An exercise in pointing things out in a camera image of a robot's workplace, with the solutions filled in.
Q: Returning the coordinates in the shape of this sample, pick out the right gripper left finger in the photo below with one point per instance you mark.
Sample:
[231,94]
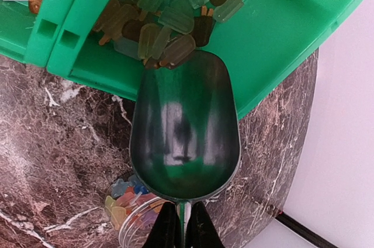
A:
[162,234]

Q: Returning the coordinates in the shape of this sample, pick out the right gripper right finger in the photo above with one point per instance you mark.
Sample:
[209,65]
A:
[201,232]

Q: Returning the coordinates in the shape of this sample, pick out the clear plastic container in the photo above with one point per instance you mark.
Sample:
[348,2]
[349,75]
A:
[130,235]

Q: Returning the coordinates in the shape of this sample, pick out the metal scoop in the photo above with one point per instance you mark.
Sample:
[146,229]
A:
[185,141]

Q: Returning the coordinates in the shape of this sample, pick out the green three-compartment bin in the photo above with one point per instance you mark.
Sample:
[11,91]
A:
[260,45]

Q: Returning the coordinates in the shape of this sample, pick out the candies in clear container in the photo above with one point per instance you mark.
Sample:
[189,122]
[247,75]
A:
[128,200]

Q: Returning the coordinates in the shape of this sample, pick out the green yellow candies pile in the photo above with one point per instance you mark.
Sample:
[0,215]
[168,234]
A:
[162,33]

